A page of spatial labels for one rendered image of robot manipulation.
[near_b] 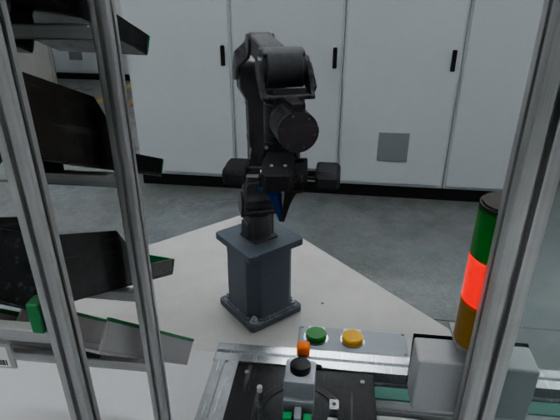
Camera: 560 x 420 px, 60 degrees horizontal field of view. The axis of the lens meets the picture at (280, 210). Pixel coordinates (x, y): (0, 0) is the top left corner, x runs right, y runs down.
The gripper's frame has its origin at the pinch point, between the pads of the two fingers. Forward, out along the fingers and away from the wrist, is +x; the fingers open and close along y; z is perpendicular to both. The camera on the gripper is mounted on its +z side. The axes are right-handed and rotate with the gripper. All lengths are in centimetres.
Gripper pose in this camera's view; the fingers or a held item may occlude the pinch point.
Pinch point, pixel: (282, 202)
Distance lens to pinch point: 81.3
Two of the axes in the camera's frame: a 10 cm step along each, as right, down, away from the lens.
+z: -1.2, 4.4, -8.9
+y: 9.9, 0.5, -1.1
